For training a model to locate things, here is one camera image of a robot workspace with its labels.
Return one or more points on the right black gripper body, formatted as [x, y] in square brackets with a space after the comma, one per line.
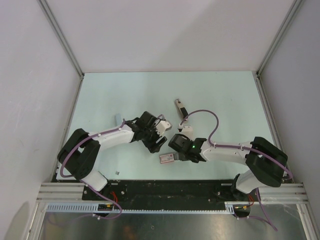
[182, 156]

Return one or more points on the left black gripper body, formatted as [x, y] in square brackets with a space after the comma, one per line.
[150, 137]

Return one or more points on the red white staple box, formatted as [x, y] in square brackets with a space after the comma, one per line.
[168, 158]

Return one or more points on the beige deli stapler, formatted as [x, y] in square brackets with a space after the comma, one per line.
[182, 111]

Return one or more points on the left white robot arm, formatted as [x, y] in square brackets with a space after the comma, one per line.
[79, 154]

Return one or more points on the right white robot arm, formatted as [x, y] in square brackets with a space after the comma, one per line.
[266, 163]

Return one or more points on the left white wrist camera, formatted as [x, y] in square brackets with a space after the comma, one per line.
[163, 126]

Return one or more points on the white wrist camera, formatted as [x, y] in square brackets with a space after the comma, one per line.
[186, 130]
[163, 126]

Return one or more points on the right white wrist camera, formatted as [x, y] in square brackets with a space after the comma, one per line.
[186, 130]

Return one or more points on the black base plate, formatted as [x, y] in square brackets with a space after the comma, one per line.
[174, 194]

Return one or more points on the grey cable duct rail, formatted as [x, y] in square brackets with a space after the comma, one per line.
[106, 208]

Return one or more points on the aluminium frame rails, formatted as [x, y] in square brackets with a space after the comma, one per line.
[288, 193]

